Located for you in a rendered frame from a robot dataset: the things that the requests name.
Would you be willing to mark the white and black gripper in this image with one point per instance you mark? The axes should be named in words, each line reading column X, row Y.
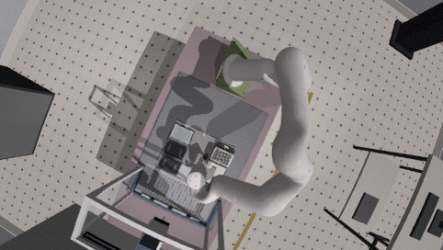
column 203, row 159

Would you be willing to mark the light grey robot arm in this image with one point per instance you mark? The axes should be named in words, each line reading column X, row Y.
column 289, row 149

